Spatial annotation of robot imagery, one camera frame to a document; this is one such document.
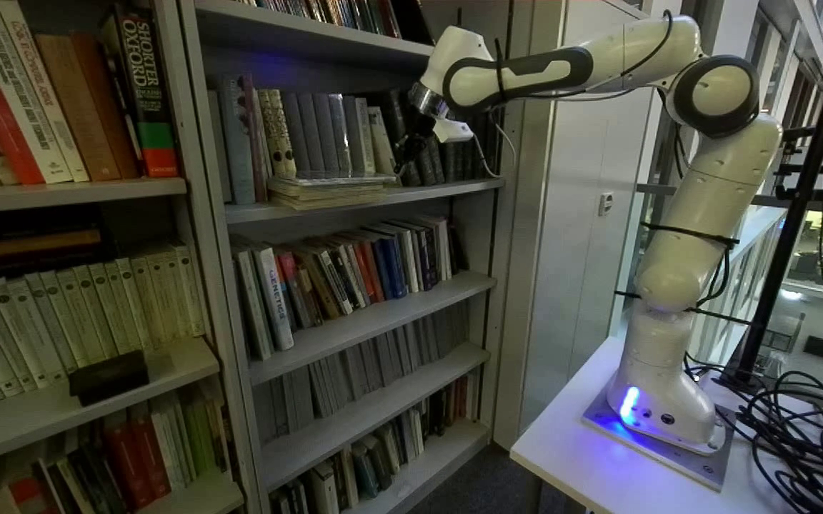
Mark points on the black box on shelf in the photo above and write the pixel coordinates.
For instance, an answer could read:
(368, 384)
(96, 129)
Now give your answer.
(111, 378)

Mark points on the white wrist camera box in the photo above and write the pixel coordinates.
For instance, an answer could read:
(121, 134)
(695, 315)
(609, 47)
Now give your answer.
(452, 129)

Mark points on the dark book with green base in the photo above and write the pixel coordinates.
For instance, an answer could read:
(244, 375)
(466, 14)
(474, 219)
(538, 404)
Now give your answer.
(133, 47)

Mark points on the stack of thin flat books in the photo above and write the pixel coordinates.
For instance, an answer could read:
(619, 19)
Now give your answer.
(325, 191)

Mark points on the grey metal bookshelf unit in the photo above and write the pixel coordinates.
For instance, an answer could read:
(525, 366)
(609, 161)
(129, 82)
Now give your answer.
(93, 272)
(358, 332)

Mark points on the grey metal bookshelf right unit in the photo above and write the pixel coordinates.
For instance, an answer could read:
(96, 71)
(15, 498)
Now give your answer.
(358, 332)

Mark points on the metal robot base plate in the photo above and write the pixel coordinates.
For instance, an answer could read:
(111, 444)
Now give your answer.
(658, 442)

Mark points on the black metal stand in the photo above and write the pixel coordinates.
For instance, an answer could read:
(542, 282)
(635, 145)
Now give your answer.
(795, 201)

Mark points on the brown hardcover book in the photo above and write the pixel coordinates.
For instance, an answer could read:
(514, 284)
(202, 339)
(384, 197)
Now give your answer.
(86, 95)

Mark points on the white table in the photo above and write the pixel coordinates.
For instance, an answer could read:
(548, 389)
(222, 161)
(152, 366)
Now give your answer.
(775, 456)

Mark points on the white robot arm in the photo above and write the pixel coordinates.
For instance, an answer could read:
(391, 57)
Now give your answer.
(715, 95)

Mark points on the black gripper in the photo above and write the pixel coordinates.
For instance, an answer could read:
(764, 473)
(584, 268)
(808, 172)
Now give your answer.
(414, 139)

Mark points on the grey metal bookshelf left unit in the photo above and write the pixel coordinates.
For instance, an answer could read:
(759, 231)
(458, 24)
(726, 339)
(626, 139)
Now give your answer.
(93, 272)

